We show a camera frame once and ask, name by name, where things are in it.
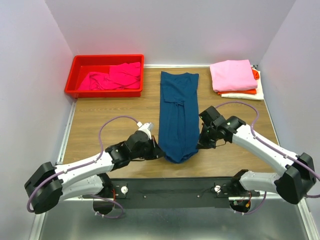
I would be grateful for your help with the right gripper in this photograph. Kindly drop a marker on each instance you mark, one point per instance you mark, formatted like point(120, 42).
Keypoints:
point(204, 136)

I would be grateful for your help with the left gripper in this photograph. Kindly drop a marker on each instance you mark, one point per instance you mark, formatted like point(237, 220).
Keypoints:
point(154, 148)

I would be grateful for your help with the dark blue t shirt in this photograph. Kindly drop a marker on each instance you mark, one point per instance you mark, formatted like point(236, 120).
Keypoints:
point(178, 116)

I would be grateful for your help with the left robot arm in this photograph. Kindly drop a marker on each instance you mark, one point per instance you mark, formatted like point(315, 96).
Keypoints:
point(48, 184)

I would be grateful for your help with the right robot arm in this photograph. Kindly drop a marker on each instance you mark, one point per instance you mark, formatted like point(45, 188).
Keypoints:
point(294, 175)

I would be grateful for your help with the folded pink t shirt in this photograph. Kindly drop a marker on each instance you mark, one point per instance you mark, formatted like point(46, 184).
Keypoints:
point(232, 75)

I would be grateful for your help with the folded cream t shirt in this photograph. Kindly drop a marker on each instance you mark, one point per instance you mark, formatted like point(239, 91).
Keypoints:
point(259, 96)

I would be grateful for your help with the folded orange t shirt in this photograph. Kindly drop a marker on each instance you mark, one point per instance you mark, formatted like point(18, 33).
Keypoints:
point(256, 76)

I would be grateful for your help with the magenta t shirt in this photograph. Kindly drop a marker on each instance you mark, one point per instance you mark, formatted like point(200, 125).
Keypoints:
point(125, 76)

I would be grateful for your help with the red plastic bin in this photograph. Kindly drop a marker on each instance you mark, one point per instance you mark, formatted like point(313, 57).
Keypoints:
point(83, 64)

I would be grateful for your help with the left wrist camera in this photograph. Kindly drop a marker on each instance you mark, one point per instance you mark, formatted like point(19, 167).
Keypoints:
point(146, 128)

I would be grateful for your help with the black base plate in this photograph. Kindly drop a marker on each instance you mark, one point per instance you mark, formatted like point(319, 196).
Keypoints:
point(173, 201)

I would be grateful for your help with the aluminium rail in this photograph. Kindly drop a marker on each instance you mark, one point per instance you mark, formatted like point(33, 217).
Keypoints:
point(291, 188)

